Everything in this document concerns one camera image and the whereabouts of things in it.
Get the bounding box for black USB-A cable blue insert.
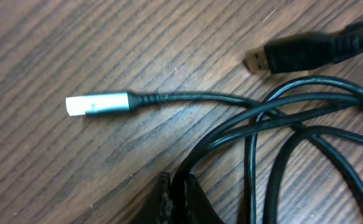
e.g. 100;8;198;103
245;76;363;223

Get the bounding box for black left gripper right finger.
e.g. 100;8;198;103
184;174;224;224

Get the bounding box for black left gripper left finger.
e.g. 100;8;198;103
130;172;172;224

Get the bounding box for black cable silver plug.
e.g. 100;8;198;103
65;90;363;224

